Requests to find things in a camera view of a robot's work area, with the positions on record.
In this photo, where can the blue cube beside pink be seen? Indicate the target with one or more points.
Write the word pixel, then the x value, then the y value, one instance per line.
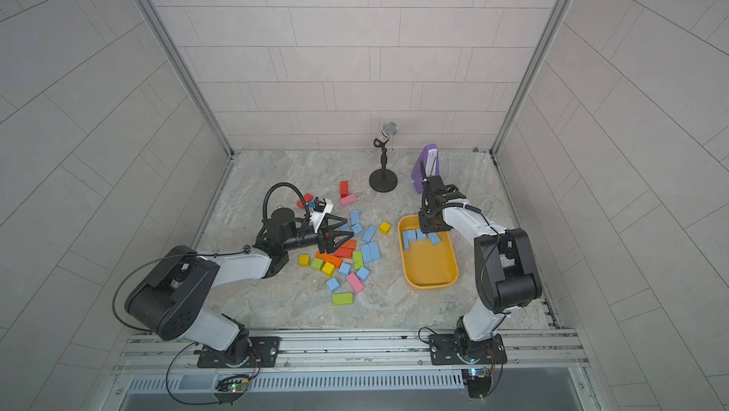
pixel 363 273

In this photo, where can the yellow cube front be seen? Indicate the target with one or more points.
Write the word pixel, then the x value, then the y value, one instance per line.
pixel 328 269

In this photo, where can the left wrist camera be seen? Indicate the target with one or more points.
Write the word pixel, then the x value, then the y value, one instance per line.
pixel 318 209

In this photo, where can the black microphone stand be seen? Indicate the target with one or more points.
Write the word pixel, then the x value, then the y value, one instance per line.
pixel 384 180

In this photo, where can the yellow cube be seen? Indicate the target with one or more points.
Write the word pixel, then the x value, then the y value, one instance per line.
pixel 328 269
pixel 304 261
pixel 385 228

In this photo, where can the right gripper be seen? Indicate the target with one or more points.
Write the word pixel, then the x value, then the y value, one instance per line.
pixel 424 223

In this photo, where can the green long block centre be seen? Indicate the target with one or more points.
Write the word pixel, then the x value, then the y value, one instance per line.
pixel 358 260

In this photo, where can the blue long block diagonal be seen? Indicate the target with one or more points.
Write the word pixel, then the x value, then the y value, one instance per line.
pixel 369 234

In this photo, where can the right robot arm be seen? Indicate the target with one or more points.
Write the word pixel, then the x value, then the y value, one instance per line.
pixel 506 275

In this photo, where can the blue long block pair left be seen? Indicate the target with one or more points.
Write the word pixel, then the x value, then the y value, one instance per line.
pixel 366 253

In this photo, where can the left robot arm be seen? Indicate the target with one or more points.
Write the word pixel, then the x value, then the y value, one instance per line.
pixel 170 300

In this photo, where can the blue long block tilted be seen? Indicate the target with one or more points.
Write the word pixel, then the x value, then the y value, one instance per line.
pixel 354 217

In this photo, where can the pink long block front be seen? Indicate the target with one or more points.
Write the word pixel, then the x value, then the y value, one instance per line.
pixel 356 284

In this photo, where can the red block near back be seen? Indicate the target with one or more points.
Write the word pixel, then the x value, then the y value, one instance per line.
pixel 344 189

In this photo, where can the green long block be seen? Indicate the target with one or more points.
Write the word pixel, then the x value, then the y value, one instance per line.
pixel 358 260
pixel 342 299

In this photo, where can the yellow plastic tray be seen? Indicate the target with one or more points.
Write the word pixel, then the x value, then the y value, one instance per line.
pixel 426 266

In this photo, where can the circuit board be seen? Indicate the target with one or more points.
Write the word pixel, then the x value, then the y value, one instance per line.
pixel 478 382
pixel 237 384

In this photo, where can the right circuit board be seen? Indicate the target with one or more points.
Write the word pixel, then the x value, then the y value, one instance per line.
pixel 478 382

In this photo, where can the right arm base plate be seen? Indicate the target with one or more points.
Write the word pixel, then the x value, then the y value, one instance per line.
pixel 458 349

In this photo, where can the blue cube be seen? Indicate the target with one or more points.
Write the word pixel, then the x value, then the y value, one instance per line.
pixel 434 238
pixel 345 269
pixel 363 273
pixel 357 229
pixel 333 284

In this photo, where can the green cube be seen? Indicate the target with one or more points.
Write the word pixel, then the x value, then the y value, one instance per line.
pixel 317 264

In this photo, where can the orange short block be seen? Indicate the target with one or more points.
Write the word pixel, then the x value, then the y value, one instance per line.
pixel 350 244

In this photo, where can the blue long block pair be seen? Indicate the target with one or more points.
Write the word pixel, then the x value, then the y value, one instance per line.
pixel 366 253
pixel 374 252

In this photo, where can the green long block front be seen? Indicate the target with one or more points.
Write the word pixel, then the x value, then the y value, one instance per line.
pixel 342 299

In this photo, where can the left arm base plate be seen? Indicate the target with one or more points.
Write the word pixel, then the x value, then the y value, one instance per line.
pixel 248 352

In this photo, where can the yellow cube far left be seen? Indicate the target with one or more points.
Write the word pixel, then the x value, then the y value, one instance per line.
pixel 304 261

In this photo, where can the aluminium mounting rail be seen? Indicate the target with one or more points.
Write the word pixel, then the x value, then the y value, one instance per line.
pixel 303 350

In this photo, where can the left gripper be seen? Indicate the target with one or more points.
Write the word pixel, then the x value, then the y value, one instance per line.
pixel 320 237

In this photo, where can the yellow cube right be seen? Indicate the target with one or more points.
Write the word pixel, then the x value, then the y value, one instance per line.
pixel 385 228

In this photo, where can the left circuit board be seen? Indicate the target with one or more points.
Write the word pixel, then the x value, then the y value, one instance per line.
pixel 237 384

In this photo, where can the orange long block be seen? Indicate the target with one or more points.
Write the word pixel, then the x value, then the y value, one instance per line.
pixel 332 259

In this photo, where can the red long block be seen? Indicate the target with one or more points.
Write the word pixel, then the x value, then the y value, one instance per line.
pixel 344 253

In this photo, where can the purple metronome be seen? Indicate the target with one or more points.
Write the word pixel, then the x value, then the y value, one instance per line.
pixel 427 165

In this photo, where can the pink block near back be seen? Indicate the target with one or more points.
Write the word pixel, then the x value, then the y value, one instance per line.
pixel 348 200

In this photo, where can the red block far left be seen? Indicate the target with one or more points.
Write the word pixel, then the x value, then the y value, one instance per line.
pixel 308 201

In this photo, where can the blue long block pair right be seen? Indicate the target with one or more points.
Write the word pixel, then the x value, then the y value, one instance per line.
pixel 374 252

